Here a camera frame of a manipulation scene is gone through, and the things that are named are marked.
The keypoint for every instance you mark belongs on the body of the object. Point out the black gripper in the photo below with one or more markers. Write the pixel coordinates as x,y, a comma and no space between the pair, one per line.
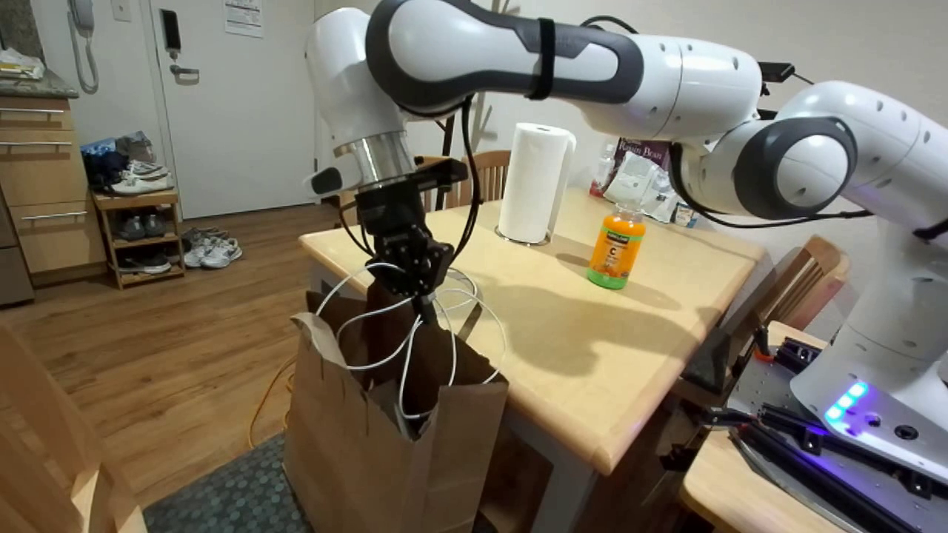
388,212

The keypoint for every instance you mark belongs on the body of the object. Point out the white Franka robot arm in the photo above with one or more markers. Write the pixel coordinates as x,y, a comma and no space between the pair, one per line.
594,70

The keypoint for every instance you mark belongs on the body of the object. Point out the brown paper bag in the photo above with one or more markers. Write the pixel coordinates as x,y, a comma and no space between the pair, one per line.
335,462

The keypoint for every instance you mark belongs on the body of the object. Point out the white plastic bag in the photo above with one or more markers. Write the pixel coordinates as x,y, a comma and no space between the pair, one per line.
637,187

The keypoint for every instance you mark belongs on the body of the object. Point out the blue fabric bag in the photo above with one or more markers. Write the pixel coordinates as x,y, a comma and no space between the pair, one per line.
99,164

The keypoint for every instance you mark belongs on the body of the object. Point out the light wooden slat chair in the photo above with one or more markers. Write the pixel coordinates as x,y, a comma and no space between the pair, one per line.
452,197
40,446
489,173

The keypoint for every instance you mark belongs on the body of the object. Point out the white paper towel roll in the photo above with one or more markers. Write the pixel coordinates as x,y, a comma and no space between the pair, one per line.
535,187

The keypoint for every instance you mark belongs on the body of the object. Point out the white sneaker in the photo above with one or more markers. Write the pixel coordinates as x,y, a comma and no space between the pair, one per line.
142,182
194,243
222,255

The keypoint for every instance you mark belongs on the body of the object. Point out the orange juice bottle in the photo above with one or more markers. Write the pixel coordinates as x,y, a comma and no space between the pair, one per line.
613,253

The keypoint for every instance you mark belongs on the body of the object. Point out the white door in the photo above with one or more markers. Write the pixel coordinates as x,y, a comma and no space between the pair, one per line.
248,120

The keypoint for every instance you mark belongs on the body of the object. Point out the purple package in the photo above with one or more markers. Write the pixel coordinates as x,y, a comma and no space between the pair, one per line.
642,153

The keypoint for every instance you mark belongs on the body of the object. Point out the wooden shoe rack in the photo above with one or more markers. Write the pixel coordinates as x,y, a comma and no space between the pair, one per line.
138,201

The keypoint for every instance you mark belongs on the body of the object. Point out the small white blue box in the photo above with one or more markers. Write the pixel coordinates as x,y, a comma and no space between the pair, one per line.
688,213

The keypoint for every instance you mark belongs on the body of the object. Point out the grey patterned rug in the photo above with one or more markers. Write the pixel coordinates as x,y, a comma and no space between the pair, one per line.
237,499

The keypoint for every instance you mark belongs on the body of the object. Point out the dark grey shoe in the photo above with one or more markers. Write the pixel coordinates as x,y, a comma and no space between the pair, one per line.
138,148

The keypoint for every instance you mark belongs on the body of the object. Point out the white paper notice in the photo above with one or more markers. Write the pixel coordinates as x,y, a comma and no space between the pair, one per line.
240,18

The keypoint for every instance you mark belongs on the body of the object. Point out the black door keypad lock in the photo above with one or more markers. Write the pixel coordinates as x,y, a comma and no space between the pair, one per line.
171,30

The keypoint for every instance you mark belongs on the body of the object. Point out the brown wooden chair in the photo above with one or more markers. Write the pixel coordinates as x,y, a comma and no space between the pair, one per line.
781,284

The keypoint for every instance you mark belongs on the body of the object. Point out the grey robot mounting plate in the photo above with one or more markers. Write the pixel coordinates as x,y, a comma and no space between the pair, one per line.
766,390

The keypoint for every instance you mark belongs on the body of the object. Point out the light wooden dresser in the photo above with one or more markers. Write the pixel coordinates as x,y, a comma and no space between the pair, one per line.
46,197

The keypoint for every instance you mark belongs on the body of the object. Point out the black orange bar clamp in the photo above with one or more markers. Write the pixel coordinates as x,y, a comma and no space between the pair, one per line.
788,434
788,354

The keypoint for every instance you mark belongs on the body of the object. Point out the grey metal bin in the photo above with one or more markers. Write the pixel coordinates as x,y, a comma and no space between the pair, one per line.
14,255

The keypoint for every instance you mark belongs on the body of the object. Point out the folded white cloth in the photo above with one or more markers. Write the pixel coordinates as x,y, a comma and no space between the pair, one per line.
19,65

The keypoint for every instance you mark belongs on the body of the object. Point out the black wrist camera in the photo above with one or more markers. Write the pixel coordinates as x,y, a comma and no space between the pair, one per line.
443,170

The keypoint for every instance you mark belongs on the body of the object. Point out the white light switch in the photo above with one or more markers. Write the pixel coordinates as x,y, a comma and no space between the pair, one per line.
119,9

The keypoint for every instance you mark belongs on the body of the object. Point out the black fixed camera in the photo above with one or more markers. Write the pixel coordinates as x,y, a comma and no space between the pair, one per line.
778,73

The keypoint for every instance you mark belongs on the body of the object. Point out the white wall phone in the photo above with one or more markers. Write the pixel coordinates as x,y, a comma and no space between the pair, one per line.
82,15

